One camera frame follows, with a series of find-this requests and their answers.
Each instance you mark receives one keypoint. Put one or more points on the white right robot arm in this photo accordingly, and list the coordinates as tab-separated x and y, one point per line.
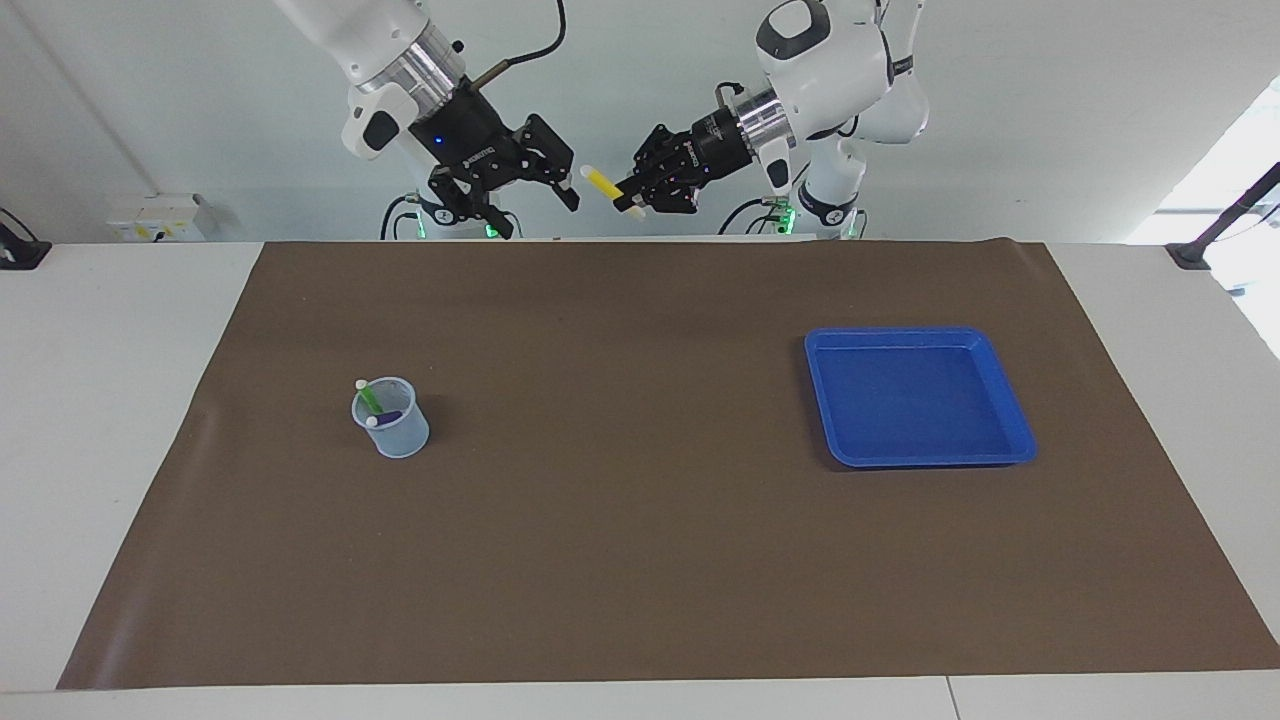
350	25

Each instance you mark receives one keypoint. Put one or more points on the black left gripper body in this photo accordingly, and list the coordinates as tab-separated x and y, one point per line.
728	140

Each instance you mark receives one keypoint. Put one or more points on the green marker pen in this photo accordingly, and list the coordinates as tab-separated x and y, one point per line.
370	398

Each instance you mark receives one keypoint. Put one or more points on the black clamp with bar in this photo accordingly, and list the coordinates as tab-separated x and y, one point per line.
1190	255

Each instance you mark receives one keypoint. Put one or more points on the white power strip box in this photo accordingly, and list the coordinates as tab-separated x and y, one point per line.
150	220

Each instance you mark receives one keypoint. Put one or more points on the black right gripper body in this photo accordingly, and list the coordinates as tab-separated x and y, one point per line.
465	135

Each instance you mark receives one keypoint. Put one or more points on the blue plastic tray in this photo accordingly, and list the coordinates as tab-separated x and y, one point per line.
920	400

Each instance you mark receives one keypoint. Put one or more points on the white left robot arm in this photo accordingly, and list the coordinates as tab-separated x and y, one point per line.
840	70

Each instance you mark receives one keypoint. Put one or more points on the small black table clamp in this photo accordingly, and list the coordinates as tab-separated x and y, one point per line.
20	250

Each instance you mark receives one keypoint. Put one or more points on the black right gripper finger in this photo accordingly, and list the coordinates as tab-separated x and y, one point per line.
550	155
478	203

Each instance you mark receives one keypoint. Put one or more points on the yellow marker pen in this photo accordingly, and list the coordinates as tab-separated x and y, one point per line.
603	183

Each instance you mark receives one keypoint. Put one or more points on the brown table mat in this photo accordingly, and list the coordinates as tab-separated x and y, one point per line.
640	520

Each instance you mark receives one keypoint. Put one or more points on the translucent plastic cup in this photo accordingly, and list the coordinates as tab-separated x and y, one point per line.
400	442

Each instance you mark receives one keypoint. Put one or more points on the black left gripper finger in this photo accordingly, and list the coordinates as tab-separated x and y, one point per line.
668	195
668	152

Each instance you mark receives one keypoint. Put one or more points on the purple marker pen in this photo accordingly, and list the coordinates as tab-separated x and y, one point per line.
388	417

